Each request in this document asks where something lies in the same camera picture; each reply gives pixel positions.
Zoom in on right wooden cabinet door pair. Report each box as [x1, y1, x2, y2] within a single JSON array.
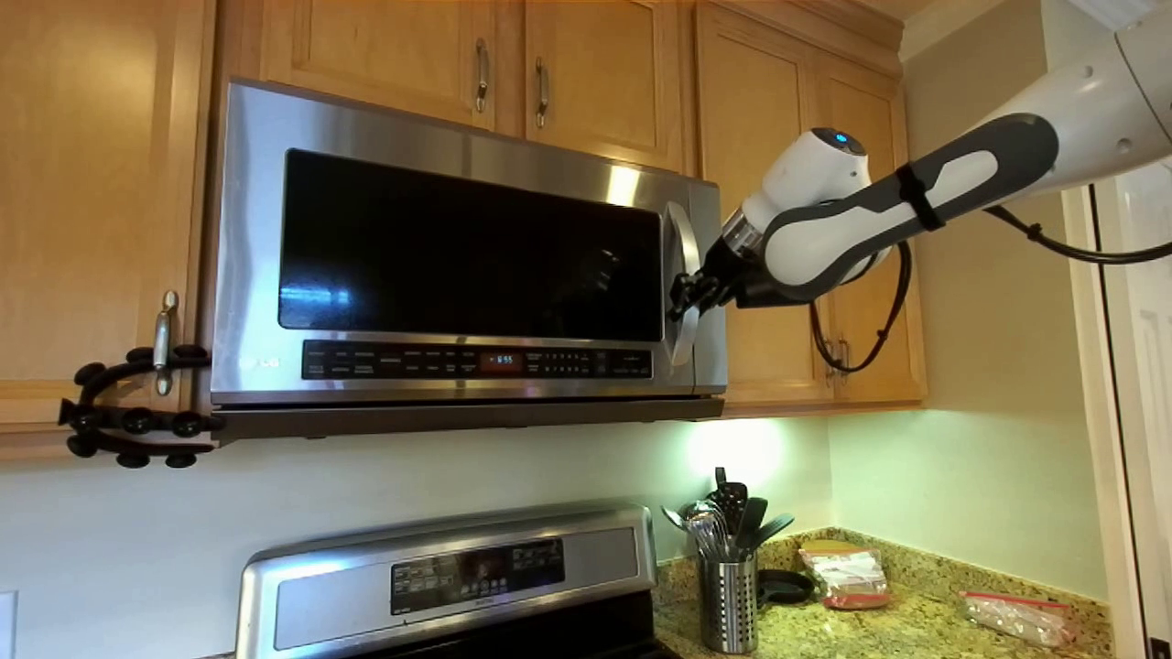
[[697, 0, 926, 416]]

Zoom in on metal utensil holder cup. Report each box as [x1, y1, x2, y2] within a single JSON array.
[[699, 559, 757, 654]]

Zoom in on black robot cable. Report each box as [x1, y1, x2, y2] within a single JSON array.
[[805, 200, 1172, 379]]

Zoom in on stainless steel stove back panel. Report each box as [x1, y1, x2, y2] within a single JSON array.
[[235, 501, 666, 659]]

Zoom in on stainless steel microwave door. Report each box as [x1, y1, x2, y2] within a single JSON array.
[[209, 80, 732, 405]]

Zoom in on white door frame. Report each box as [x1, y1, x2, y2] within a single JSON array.
[[1059, 159, 1172, 659]]

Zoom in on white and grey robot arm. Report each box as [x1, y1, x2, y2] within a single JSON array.
[[672, 0, 1172, 319]]

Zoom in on red white food package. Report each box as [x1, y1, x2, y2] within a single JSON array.
[[799, 541, 890, 610]]

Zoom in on upper right wooden cabinet door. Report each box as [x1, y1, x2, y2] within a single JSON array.
[[523, 0, 685, 167]]

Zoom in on small black dish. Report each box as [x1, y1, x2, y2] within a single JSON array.
[[757, 569, 815, 604]]

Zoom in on silver left cabinet handle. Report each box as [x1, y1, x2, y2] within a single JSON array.
[[149, 288, 179, 399]]

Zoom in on clear plastic bag on counter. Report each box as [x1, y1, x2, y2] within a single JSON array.
[[965, 593, 1073, 650]]

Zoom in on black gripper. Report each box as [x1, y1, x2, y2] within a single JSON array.
[[666, 242, 774, 321]]

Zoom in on stainless steel microwave body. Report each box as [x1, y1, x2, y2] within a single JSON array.
[[197, 78, 732, 443]]

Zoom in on black kitchen utensils bunch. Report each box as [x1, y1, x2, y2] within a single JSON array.
[[664, 469, 794, 559]]

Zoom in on upper left wooden cabinet door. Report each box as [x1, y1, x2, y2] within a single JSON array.
[[262, 0, 519, 135]]

